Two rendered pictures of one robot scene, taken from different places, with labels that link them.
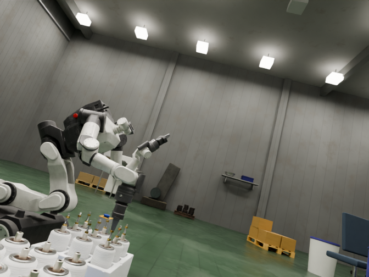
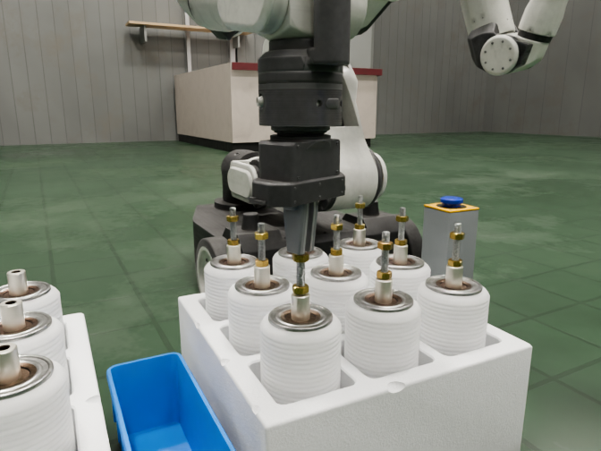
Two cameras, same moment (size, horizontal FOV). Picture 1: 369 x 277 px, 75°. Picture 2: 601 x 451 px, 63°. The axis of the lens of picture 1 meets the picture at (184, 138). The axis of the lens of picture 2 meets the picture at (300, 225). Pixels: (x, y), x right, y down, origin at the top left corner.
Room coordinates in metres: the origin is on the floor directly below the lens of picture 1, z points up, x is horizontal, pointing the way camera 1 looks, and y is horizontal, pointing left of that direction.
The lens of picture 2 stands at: (0.95, -0.23, 0.49)
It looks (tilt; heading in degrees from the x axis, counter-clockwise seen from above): 13 degrees down; 56
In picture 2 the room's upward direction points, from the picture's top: straight up
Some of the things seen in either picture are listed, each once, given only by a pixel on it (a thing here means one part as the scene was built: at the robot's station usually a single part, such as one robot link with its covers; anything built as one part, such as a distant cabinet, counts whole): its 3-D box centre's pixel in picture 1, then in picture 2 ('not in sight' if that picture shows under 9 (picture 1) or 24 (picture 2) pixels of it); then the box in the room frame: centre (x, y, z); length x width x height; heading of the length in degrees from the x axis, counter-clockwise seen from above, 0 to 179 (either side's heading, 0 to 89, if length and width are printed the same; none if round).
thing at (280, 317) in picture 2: (106, 247); (300, 317); (1.25, 0.20, 0.25); 0.08 x 0.08 x 0.01
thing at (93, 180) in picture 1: (95, 182); not in sight; (9.69, 2.82, 0.22); 1.27 x 0.91 x 0.44; 84
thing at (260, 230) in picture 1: (270, 234); not in sight; (6.57, -2.92, 0.34); 1.23 x 0.97 x 0.69; 172
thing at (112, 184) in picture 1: (123, 177); not in sight; (8.57, 1.62, 0.68); 2.90 x 0.72 x 1.37; 174
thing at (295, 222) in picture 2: (115, 223); (292, 226); (1.24, 0.20, 0.36); 0.03 x 0.02 x 0.06; 104
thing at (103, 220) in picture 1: (97, 242); (444, 286); (1.68, 0.34, 0.16); 0.07 x 0.07 x 0.31; 82
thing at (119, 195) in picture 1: (120, 204); (299, 142); (1.25, 0.21, 0.45); 0.13 x 0.10 x 0.12; 14
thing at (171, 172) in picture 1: (161, 183); not in sight; (9.36, 0.36, 0.89); 1.06 x 1.05 x 1.78; 174
